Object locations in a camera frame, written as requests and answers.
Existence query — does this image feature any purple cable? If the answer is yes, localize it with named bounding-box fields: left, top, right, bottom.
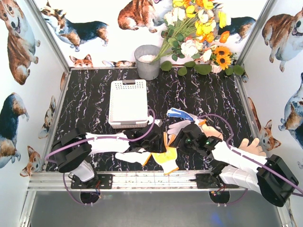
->
left=44, top=108, right=157, bottom=206
left=196, top=113, right=303, bottom=198

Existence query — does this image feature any grey metal bucket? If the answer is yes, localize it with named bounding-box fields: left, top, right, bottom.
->
left=134, top=45, right=160, bottom=80

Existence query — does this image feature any sunflower pot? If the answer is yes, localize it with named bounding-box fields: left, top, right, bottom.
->
left=210, top=46, right=237, bottom=73

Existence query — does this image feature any blue dotted work glove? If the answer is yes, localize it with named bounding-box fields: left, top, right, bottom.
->
left=166, top=107, right=198, bottom=122

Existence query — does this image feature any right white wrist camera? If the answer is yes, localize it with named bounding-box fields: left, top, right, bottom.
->
left=194, top=117, right=207, bottom=127

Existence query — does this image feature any white knit glove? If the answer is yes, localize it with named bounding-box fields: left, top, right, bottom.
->
left=167, top=119, right=200, bottom=139

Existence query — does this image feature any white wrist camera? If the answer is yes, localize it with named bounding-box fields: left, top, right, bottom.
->
left=147, top=115, right=163, bottom=129
left=194, top=117, right=207, bottom=127

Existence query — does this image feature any white glove orange cuff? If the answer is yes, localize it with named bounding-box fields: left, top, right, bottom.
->
left=115, top=152, right=152, bottom=166

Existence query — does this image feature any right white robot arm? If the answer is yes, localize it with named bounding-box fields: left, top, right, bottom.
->
left=168, top=120, right=302, bottom=207

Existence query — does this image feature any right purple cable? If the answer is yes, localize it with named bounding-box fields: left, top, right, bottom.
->
left=196, top=113, right=303, bottom=198

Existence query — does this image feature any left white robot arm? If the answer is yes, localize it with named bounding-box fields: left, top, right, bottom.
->
left=52, top=125, right=165, bottom=189

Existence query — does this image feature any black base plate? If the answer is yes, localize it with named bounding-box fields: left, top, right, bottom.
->
left=190, top=174, right=221, bottom=189
left=70, top=174, right=113, bottom=189

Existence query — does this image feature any artificial flower bouquet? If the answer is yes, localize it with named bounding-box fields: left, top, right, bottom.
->
left=154, top=0, right=232, bottom=62

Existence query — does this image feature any yellow dotted work glove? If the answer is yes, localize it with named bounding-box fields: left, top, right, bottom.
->
left=151, top=132, right=179, bottom=175

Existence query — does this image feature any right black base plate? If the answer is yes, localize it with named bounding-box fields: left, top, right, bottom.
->
left=190, top=174, right=221, bottom=189

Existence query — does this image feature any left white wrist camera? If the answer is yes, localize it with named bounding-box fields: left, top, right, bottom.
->
left=147, top=115, right=163, bottom=129

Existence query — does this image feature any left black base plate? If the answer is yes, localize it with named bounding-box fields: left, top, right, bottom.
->
left=70, top=174, right=113, bottom=189

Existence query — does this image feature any front aluminium rail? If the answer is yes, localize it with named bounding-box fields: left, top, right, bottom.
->
left=27, top=170, right=228, bottom=192

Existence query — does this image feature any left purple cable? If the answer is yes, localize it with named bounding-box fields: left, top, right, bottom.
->
left=44, top=108, right=157, bottom=206

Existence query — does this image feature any white plastic storage basket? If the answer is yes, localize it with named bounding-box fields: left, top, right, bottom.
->
left=108, top=79, right=148, bottom=129

